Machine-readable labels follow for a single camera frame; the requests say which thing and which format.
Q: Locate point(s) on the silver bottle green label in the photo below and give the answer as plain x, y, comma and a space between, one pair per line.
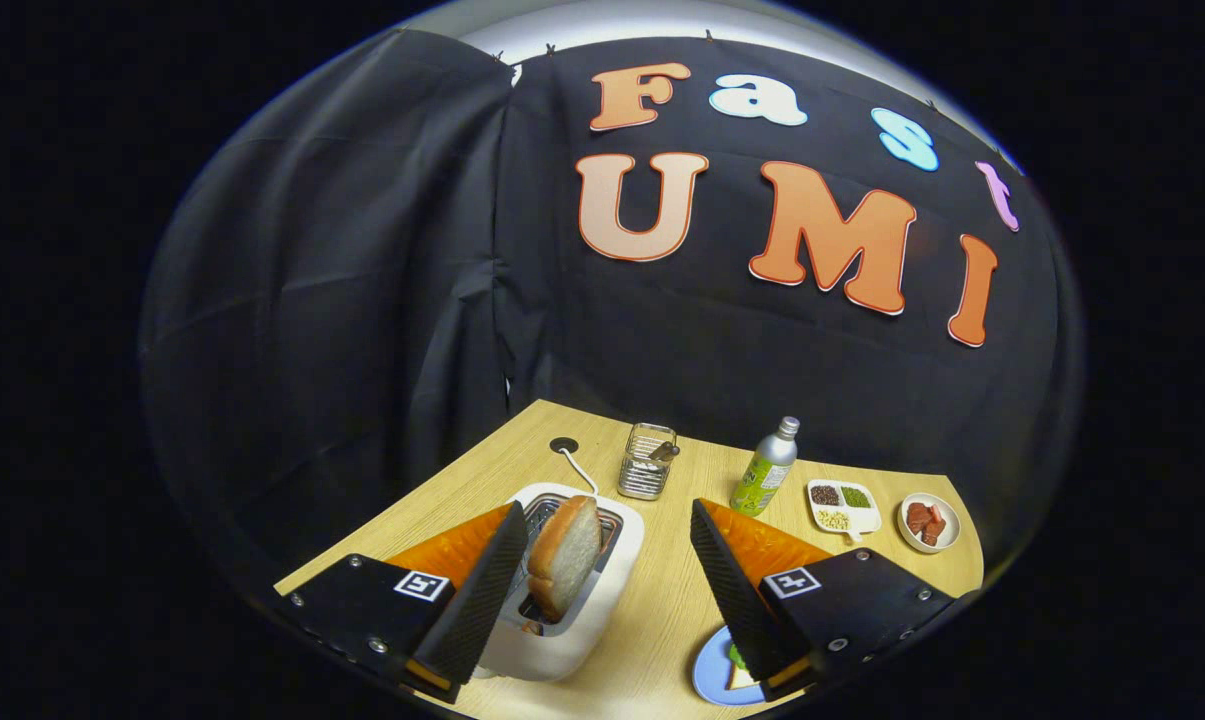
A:
762, 475

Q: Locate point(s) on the white divided dish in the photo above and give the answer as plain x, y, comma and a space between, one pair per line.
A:
862, 520

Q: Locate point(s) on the white toaster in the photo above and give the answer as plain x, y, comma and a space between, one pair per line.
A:
612, 590

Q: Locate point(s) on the black backdrop cloth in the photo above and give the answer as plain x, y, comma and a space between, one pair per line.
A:
362, 300

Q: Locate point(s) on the blue plate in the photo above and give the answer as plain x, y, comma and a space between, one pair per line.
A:
710, 675

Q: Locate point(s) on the square white bread slice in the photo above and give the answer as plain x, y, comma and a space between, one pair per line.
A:
740, 682

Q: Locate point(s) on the brown utensils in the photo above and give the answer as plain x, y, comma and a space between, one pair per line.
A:
664, 451

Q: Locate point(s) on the toasted bread slice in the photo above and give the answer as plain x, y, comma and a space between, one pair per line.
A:
565, 560

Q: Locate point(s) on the green lettuce leaf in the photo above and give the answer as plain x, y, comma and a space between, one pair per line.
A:
737, 657

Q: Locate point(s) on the white oval plate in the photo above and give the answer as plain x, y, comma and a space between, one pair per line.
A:
947, 535

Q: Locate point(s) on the green beans pile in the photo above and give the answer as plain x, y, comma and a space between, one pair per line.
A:
855, 497

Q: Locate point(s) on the dark beans pile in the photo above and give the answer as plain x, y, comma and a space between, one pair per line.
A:
824, 495

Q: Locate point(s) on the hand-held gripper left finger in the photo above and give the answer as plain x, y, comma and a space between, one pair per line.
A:
482, 595

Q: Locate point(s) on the yellow beans pile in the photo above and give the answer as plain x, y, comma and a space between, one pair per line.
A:
833, 520

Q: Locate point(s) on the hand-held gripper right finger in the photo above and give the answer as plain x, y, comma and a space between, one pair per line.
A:
737, 595

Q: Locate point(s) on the brown meat piece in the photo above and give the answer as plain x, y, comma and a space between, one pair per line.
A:
932, 534
919, 517

